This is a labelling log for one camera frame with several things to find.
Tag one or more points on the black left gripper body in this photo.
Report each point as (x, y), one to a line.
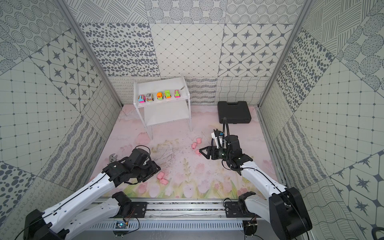
(150, 168)

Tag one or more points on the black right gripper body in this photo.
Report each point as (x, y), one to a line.
(224, 154)

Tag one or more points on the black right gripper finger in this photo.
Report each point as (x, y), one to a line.
(209, 148)
(209, 154)

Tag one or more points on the pink green toy truck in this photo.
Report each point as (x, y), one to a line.
(177, 94)

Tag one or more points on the orange green toy dump truck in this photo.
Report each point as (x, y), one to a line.
(167, 94)

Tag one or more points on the green orange toy mixer truck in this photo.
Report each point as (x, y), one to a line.
(160, 96)

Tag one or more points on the pink teal toy truck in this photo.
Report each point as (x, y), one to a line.
(141, 98)

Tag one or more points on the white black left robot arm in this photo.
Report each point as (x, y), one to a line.
(72, 216)

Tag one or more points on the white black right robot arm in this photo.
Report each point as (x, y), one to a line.
(282, 207)

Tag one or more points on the black plastic tool case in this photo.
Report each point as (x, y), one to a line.
(235, 113)

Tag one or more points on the white two-tier shelf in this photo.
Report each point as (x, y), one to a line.
(163, 111)

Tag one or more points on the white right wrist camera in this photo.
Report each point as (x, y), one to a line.
(218, 140)

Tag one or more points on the orange handled adjustable wrench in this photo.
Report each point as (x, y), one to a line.
(113, 158)

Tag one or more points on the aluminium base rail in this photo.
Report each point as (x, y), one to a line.
(180, 215)

